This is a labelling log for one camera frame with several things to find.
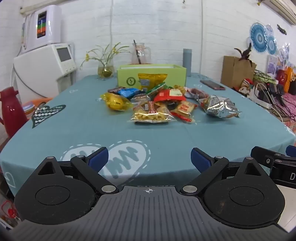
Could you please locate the orange biscuit packet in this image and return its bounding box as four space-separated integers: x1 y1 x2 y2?
171 101 197 123

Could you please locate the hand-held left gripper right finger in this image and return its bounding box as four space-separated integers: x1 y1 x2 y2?
180 148 265 194

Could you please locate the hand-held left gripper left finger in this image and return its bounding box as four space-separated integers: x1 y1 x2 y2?
37 147 119 194

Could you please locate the orange bag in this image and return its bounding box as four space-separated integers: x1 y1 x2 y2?
284 67 296 93

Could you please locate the pink white snack packet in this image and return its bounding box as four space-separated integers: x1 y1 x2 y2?
184 87 210 100

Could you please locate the white water dispenser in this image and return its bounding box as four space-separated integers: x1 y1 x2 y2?
13 43 78 105

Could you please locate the black stick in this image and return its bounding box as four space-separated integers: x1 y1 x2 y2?
133 40 142 65

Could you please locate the red snack packet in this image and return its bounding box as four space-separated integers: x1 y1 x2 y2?
153 89 186 103

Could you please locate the glass pitcher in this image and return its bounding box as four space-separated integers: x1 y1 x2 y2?
132 42 152 65

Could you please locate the red white plush toy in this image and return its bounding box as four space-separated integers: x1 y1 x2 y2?
238 79 255 93

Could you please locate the red bag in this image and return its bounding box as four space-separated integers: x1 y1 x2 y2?
277 70 287 85

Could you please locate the light green cardboard box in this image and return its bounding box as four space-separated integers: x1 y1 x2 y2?
116 64 187 90

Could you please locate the blue round wall decoration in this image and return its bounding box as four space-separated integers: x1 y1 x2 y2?
249 22 278 55

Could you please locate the glass vase with plant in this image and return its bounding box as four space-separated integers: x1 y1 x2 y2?
80 42 132 80

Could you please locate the orange plastic basin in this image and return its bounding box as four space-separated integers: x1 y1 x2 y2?
22 97 53 120

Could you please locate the silver snack packet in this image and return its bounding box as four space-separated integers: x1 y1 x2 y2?
196 95 242 119

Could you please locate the yellow round snack packet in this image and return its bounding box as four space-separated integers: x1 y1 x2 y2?
100 92 135 112

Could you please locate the blue cookie packet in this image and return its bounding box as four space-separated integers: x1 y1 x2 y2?
117 88 146 98

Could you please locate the dark smartphone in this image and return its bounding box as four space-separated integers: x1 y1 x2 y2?
200 79 226 91

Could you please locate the clear cracker packet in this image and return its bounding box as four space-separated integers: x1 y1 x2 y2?
127 100 177 124

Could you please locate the pink fluffy cloth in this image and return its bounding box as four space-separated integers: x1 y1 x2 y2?
281 93 296 121

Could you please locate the white air conditioner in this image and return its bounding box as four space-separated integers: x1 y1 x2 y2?
264 0 296 25

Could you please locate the white water purifier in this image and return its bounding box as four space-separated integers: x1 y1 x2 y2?
22 5 62 51

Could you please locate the blue-grey bottle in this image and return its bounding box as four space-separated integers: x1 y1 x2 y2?
183 48 193 77

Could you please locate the red thermos jug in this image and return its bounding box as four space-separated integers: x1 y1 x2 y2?
0 87 29 138

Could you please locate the dark dried plant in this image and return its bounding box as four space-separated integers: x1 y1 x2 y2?
234 43 255 64

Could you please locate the brown cardboard box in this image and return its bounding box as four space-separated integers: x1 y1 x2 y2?
221 56 257 90

